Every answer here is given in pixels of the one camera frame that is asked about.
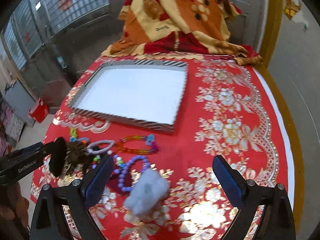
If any leopard print bow scrunchie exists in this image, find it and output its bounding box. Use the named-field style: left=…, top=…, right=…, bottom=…
left=64, top=141, right=94, bottom=176

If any grey crystal bracelet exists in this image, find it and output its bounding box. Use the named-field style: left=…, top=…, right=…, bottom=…
left=86, top=139, right=116, bottom=155

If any purple bead bracelet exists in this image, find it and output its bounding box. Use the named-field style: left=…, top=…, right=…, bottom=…
left=113, top=154, right=151, bottom=193

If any colourful plastic chain bracelet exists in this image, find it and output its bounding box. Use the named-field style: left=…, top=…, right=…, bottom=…
left=69, top=127, right=90, bottom=144

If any white fluffy scrunchie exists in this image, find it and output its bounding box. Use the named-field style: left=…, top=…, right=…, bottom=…
left=124, top=168, right=170, bottom=216

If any orange bead bracelet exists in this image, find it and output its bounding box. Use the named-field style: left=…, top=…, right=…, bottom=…
left=115, top=134, right=160, bottom=155

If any black cloth hair clip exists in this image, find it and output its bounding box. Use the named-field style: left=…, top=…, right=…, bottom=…
left=49, top=137, right=67, bottom=178

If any red bucket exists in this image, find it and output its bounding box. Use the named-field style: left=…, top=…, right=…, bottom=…
left=28, top=98, right=49, bottom=123

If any grey cabinet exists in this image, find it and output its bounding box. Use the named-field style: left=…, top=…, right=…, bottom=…
left=4, top=80, right=36, bottom=127

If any red floral bedspread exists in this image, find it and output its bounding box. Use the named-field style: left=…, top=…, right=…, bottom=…
left=30, top=52, right=295, bottom=240

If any striped white tray box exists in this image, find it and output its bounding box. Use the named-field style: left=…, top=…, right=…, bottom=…
left=68, top=60, right=188, bottom=133

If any metal security door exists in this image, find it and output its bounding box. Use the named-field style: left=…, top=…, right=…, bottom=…
left=1, top=0, right=124, bottom=109

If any orange red folded blanket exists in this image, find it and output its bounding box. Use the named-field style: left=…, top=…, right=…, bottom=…
left=102, top=0, right=263, bottom=66

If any red wall decoration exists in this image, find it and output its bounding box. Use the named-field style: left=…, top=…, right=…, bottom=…
left=284, top=0, right=302, bottom=20

